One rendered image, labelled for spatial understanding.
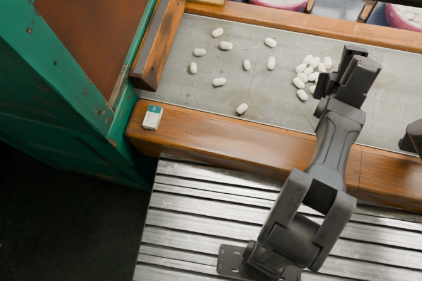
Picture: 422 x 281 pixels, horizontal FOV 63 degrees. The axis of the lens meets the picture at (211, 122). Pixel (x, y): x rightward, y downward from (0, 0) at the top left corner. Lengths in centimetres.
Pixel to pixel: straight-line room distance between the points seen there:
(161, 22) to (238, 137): 35
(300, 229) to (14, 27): 47
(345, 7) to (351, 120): 65
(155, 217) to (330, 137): 53
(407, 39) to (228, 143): 57
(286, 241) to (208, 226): 43
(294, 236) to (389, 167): 46
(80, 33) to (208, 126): 38
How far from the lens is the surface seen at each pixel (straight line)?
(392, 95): 103
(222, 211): 92
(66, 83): 64
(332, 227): 49
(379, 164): 91
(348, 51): 75
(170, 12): 97
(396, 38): 109
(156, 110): 89
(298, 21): 105
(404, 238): 100
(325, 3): 123
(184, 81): 96
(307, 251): 51
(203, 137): 86
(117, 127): 87
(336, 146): 56
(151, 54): 88
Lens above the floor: 158
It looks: 68 degrees down
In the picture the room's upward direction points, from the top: 8 degrees counter-clockwise
